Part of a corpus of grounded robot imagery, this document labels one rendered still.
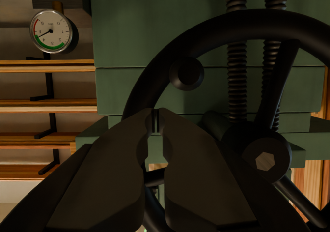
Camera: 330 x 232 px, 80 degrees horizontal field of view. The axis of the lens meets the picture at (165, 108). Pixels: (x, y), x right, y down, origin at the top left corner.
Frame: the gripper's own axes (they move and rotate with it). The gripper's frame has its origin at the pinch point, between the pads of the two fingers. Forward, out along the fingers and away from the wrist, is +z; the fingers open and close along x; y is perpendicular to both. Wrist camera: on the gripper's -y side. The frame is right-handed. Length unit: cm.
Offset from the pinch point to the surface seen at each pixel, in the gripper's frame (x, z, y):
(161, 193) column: 1, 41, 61
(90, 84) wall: -100, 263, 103
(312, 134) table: 30.9, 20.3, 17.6
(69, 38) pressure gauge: -13.0, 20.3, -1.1
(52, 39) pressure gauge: -15.6, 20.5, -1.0
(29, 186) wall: -209, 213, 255
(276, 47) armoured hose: 14.9, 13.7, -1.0
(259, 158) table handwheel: 9.7, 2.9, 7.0
